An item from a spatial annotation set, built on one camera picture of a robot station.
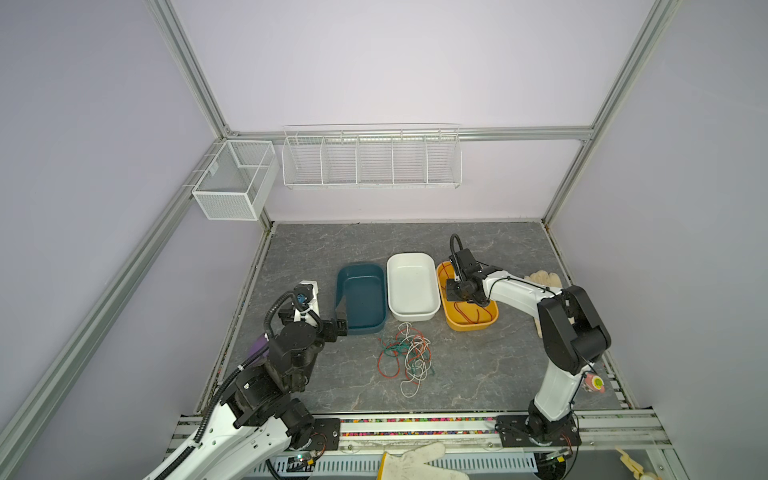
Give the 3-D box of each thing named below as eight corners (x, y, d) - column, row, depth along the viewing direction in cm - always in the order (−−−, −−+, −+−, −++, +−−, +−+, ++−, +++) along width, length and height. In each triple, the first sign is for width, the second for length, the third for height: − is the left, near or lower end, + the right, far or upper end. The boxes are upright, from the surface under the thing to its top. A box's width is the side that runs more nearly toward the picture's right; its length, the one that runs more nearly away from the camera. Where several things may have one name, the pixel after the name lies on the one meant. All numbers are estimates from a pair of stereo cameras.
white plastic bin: (385, 323, 95) (385, 314, 90) (387, 263, 111) (386, 252, 105) (439, 323, 95) (441, 314, 90) (433, 263, 111) (435, 252, 105)
